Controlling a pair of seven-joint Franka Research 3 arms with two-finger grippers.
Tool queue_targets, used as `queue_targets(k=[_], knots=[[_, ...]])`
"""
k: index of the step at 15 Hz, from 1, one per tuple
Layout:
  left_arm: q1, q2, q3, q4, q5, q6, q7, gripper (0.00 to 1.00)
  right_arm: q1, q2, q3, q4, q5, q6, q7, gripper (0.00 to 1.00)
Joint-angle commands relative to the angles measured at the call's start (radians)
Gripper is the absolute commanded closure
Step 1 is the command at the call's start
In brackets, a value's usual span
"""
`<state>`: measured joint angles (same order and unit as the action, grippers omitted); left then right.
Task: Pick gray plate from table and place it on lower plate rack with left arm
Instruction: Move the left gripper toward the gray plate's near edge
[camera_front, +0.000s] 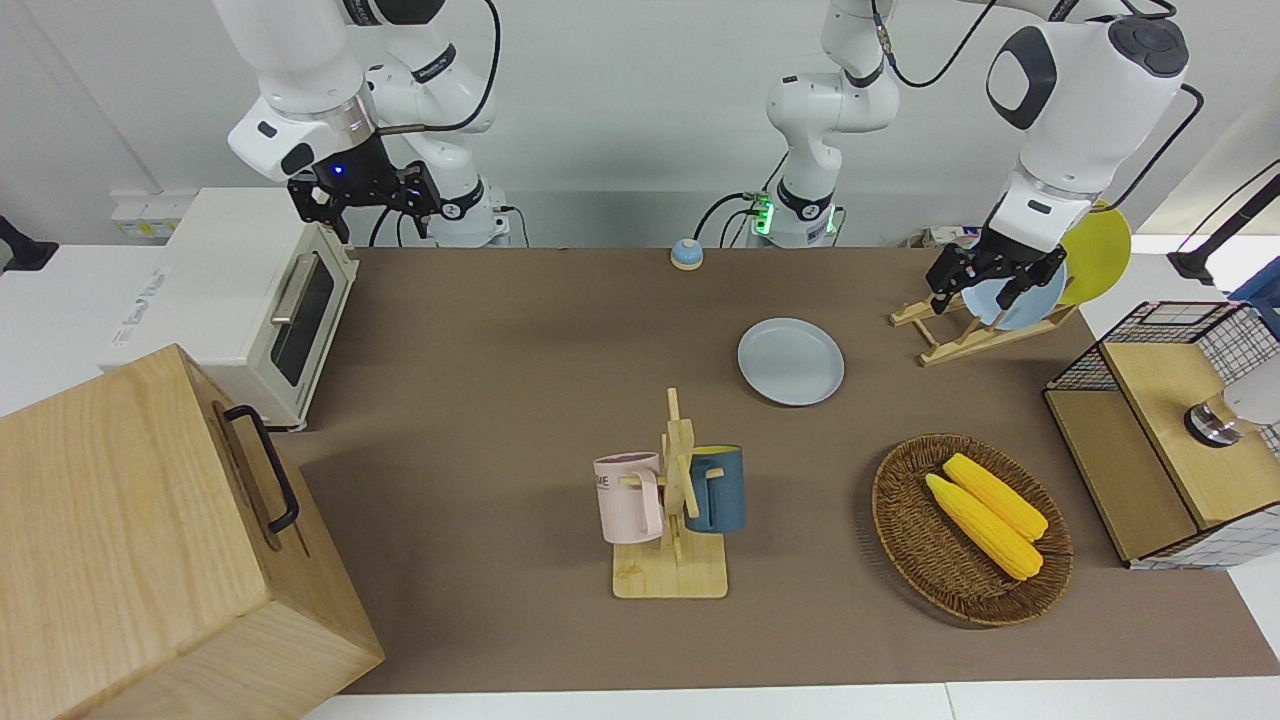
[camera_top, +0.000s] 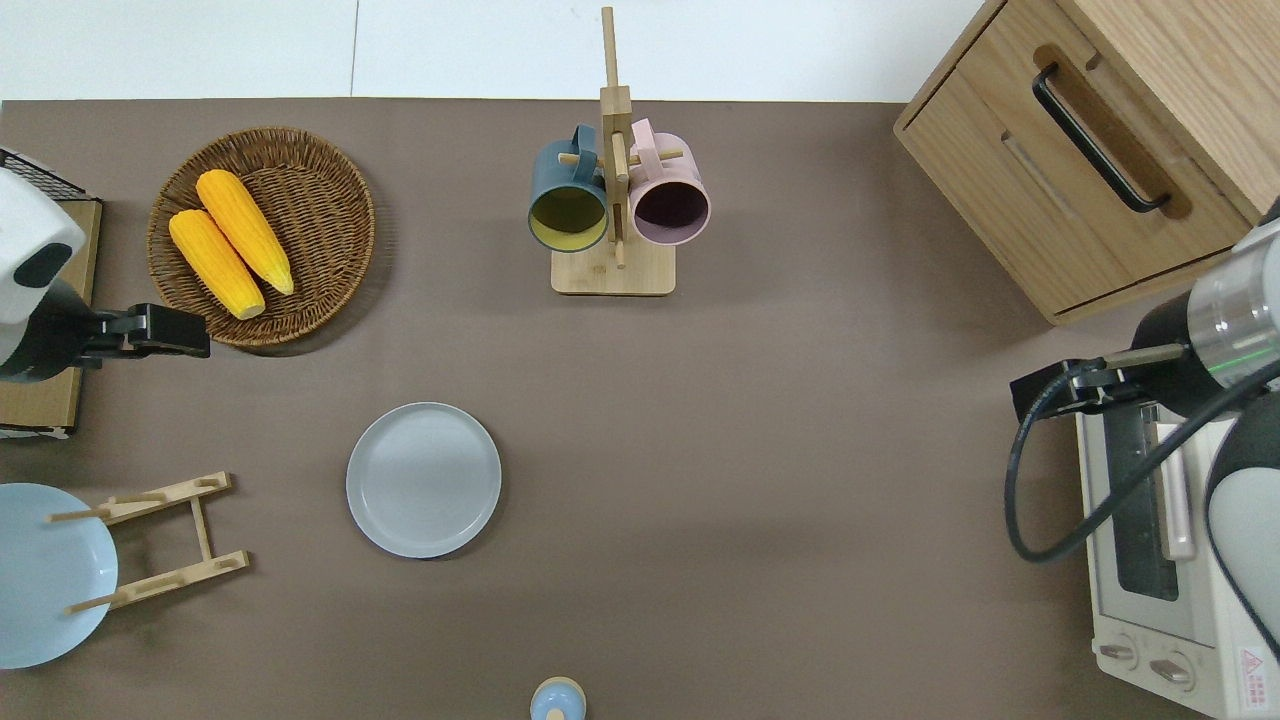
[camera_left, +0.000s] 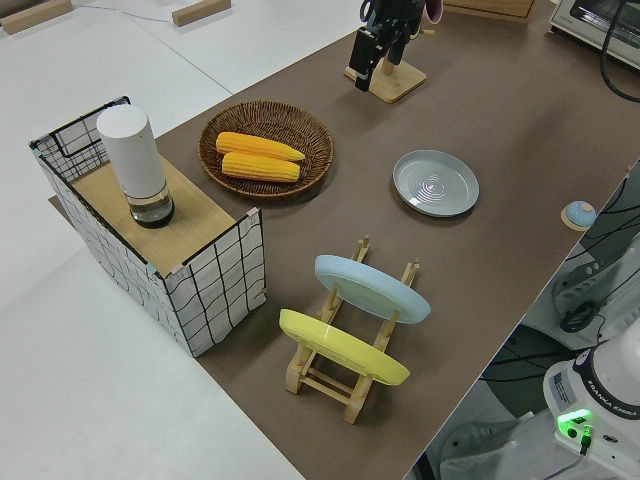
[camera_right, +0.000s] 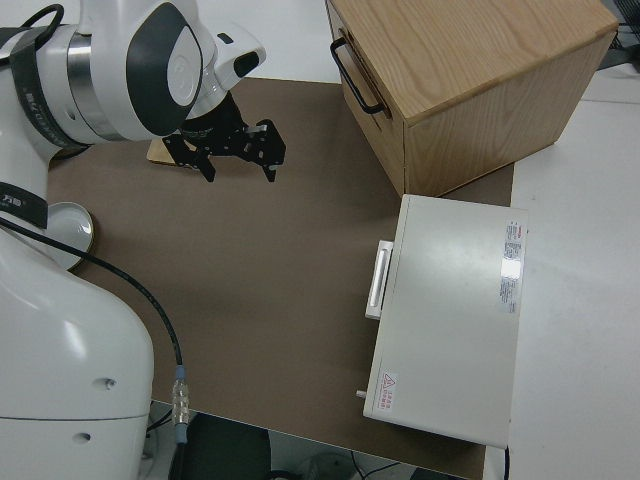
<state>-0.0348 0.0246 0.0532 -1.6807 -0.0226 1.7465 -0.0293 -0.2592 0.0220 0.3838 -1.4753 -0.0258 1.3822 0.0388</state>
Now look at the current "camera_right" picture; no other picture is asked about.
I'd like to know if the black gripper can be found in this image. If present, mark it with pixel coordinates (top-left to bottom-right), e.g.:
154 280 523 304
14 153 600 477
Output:
162 97 287 184

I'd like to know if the gray plate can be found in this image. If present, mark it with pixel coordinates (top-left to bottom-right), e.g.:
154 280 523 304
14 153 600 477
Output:
47 201 96 274

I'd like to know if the brown table mat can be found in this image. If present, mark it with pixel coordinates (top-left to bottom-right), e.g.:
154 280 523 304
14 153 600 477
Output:
47 77 516 480

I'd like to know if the small wooden block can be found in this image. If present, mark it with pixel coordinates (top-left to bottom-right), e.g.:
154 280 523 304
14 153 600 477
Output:
146 138 190 170

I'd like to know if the white toaster oven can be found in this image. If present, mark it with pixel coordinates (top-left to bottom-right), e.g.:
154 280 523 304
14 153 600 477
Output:
354 193 530 449

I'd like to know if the light wooden drawer box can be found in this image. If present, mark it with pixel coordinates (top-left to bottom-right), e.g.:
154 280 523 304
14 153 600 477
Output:
324 0 620 197

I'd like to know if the black chair seat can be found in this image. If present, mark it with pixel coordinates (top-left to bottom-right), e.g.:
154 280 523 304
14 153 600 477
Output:
187 414 274 480

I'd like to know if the dark background equipment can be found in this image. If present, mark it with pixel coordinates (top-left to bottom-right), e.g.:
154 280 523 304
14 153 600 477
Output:
607 0 640 71

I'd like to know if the black metal box handle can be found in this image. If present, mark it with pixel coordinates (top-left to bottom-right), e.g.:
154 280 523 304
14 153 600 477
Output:
329 38 386 115

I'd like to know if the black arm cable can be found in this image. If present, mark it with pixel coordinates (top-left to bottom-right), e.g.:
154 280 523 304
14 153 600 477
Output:
0 3 194 480

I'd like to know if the white oven door handle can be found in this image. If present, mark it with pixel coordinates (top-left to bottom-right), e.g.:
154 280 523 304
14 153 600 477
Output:
364 240 395 320

